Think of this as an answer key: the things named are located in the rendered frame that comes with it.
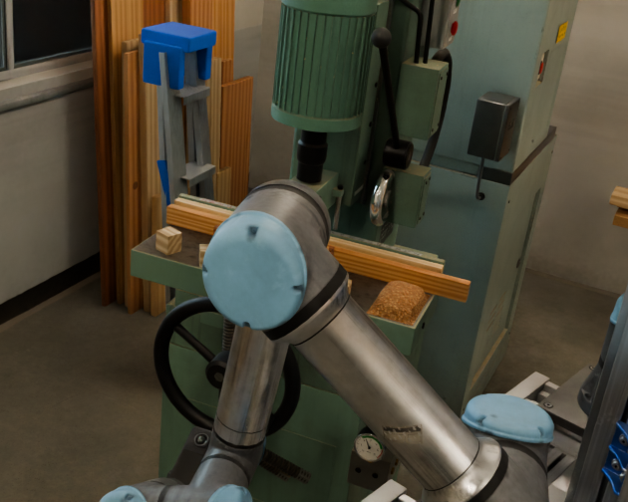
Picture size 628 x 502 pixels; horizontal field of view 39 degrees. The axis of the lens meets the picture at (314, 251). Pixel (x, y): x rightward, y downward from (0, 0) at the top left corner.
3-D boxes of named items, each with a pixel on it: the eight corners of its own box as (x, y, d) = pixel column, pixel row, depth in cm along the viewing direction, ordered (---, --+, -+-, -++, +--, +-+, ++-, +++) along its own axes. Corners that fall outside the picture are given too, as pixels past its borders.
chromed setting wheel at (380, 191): (363, 232, 185) (371, 177, 180) (380, 213, 196) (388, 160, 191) (377, 236, 184) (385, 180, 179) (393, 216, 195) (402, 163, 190)
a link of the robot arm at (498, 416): (535, 469, 125) (557, 389, 120) (537, 534, 113) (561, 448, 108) (451, 451, 127) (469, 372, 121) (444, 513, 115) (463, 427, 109)
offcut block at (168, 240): (181, 251, 181) (182, 232, 179) (167, 255, 178) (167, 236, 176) (169, 244, 183) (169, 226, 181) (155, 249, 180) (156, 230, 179)
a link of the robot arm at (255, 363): (268, 145, 113) (202, 442, 134) (244, 171, 103) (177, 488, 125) (354, 170, 112) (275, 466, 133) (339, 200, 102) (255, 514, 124)
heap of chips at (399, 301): (366, 313, 166) (369, 295, 164) (387, 284, 178) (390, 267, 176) (412, 326, 163) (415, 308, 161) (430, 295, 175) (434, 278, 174)
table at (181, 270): (102, 294, 173) (103, 266, 171) (177, 239, 200) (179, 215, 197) (398, 381, 156) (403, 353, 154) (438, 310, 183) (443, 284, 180)
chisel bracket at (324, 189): (278, 223, 178) (282, 184, 174) (304, 201, 190) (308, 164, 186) (313, 232, 176) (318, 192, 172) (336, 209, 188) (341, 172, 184)
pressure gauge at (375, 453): (350, 464, 171) (355, 429, 167) (356, 453, 174) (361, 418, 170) (381, 474, 169) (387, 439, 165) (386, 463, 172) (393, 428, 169)
